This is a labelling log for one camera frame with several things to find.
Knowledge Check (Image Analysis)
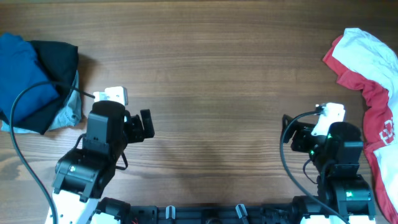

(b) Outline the blue polo shirt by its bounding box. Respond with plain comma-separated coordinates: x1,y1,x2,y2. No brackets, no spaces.
1,33,59,123

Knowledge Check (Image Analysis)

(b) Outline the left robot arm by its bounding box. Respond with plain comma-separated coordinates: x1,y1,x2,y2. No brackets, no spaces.
46,101,155,223

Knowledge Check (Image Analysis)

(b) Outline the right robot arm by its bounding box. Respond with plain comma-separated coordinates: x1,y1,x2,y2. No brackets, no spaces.
280,115,376,223

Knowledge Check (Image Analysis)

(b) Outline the light grey folded garment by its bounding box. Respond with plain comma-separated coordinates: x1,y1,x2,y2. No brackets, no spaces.
1,71,81,134

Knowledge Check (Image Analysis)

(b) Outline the red t-shirt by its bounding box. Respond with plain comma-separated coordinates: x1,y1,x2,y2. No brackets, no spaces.
322,34,398,224

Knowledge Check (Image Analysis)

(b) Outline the black folded garment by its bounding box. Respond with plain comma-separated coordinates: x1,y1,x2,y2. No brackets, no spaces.
1,40,78,134

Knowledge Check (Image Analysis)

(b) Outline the left black cable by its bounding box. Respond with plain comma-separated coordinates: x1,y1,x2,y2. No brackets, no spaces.
9,80,96,224

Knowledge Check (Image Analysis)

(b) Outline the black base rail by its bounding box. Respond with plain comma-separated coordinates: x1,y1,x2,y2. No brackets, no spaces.
93,198,312,224

